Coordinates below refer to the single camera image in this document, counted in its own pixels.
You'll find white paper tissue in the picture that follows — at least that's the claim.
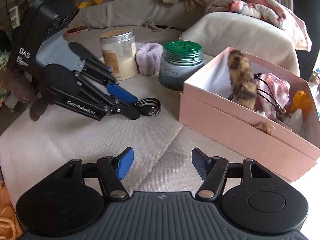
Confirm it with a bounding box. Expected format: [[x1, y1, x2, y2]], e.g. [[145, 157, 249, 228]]
[[274, 109, 303, 135]]

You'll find brown fur tail keychain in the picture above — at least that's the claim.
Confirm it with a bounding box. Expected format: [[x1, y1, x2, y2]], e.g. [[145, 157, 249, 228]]
[[227, 49, 257, 111]]

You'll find pink cardboard box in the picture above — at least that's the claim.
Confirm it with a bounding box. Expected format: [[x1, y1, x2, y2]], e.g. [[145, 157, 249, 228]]
[[179, 47, 319, 181]]

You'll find black usb cable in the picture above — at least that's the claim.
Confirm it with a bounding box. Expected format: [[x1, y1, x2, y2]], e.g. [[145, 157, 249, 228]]
[[131, 97, 162, 118]]

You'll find clear plastic powder jar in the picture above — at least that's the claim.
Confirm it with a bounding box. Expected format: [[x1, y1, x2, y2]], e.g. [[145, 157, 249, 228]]
[[100, 27, 138, 81]]

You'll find pink plaid drawstring pouch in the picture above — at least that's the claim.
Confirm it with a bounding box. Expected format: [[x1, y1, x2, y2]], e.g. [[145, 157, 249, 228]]
[[254, 73, 290, 120]]

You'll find beige covered sofa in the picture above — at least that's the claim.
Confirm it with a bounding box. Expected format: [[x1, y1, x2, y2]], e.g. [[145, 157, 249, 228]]
[[70, 0, 300, 75]]

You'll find lilac fluffy scrunchie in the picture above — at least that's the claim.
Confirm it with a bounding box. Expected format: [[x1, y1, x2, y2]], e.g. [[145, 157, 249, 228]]
[[135, 43, 163, 76]]

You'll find orange fabric flower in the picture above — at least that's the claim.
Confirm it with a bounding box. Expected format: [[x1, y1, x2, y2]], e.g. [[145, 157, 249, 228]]
[[287, 90, 312, 119]]

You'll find green lid glass jar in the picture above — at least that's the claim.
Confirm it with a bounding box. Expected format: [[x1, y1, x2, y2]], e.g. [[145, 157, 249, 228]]
[[158, 40, 204, 91]]

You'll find brown bow on box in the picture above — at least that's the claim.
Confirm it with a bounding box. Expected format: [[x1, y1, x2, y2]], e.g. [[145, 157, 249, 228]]
[[253, 122, 275, 135]]

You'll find floral pink blanket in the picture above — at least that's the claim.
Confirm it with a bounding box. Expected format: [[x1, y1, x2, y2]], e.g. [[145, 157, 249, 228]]
[[205, 0, 312, 52]]

